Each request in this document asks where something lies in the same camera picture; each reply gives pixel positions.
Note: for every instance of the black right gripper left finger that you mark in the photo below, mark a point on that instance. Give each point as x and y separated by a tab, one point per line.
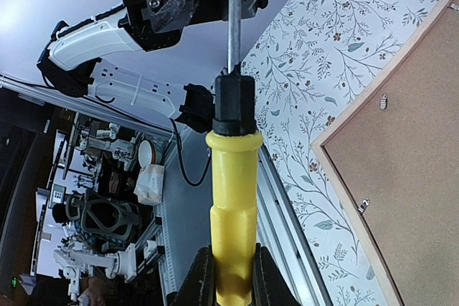
199	285

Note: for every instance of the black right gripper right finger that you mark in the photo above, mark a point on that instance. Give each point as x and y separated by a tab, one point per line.
268	284

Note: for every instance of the yellow handled screwdriver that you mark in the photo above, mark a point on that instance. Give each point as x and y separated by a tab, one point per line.
234	141

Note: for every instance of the pink wooden photo frame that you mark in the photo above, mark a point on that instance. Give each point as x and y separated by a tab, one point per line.
397	145

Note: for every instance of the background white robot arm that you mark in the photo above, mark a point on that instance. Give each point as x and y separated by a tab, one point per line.
122	263

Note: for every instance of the white paper bag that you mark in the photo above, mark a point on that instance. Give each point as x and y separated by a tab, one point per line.
149	185

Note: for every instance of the floral patterned table mat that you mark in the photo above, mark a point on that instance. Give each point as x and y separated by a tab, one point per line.
313	59

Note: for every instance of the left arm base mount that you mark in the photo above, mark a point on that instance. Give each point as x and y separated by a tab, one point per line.
197	112

